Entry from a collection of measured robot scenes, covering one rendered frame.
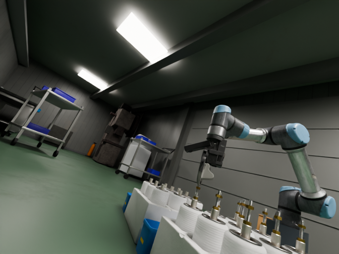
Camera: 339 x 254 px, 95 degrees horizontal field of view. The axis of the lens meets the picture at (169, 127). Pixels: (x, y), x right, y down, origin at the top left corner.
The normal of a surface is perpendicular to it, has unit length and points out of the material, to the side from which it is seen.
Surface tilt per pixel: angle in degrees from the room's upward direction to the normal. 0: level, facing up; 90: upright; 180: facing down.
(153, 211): 90
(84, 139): 90
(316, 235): 90
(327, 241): 90
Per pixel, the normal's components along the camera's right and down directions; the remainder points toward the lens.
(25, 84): 0.66, 0.00
